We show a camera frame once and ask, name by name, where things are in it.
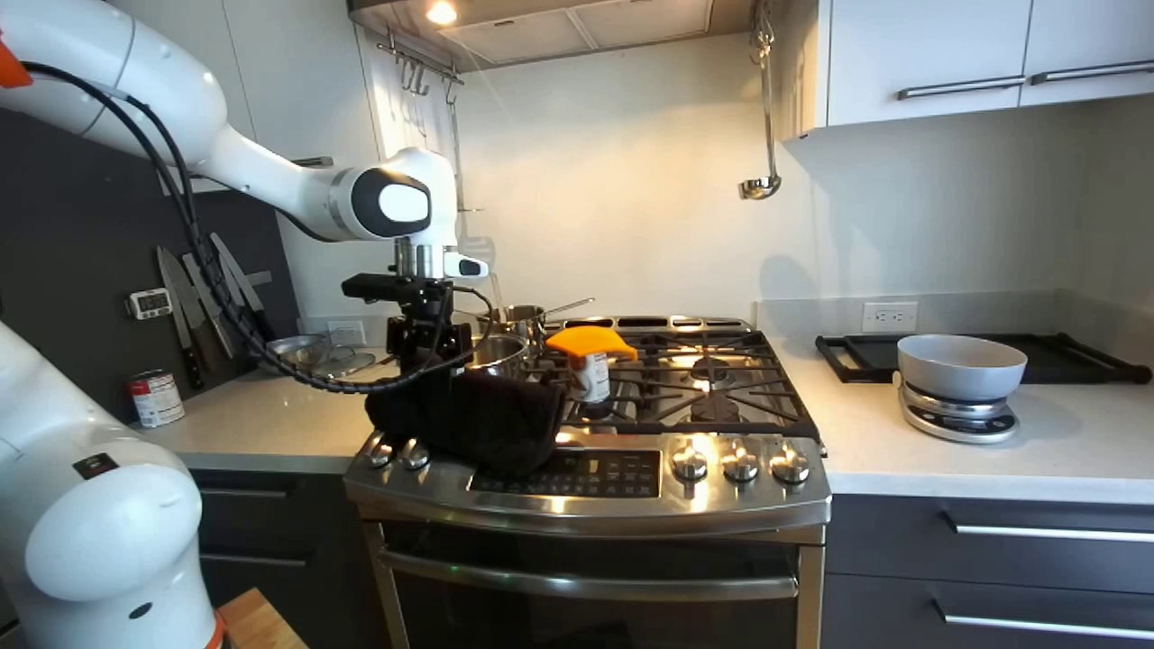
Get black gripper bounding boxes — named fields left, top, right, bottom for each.
left=341, top=276, right=467, bottom=376

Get orange silicone mat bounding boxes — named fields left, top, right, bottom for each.
left=543, top=325, right=637, bottom=362

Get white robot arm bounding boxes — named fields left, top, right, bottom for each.
left=0, top=0, right=484, bottom=649

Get stainless steel stove range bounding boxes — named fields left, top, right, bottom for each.
left=345, top=319, right=832, bottom=649

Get round kitchen scale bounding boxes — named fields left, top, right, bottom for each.
left=896, top=383, right=1015, bottom=449

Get black tray on counter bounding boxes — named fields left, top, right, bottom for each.
left=814, top=337, right=1150, bottom=385

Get large steel saucepan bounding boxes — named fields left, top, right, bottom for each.
left=467, top=333, right=537, bottom=376

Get small steel saucepan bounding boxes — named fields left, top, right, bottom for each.
left=476, top=300, right=589, bottom=337

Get black oven mitt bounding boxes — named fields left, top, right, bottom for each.
left=363, top=371, right=562, bottom=475

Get glass pot lid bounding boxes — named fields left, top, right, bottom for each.
left=267, top=337, right=374, bottom=379

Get white salt shaker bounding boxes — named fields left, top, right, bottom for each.
left=582, top=355, right=610, bottom=408

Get knives on magnetic strip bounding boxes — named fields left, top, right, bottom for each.
left=154, top=246, right=255, bottom=392

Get dark lower left cabinet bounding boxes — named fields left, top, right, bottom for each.
left=196, top=468, right=384, bottom=649

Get small red white can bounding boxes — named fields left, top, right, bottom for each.
left=128, top=371, right=182, bottom=430

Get range hood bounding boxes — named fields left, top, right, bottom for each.
left=345, top=0, right=756, bottom=73

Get wooden stool corner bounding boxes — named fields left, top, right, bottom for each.
left=217, top=589, right=307, bottom=649

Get hanging metal ladle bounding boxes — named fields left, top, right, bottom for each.
left=740, top=0, right=782, bottom=204

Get white upper cabinet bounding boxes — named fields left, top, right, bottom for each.
left=770, top=0, right=1154, bottom=142

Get grey mixing bowl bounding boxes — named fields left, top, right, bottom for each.
left=896, top=333, right=1029, bottom=402

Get dark lower right drawers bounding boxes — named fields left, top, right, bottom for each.
left=821, top=493, right=1154, bottom=649

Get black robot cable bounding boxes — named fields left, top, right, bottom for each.
left=19, top=57, right=476, bottom=397

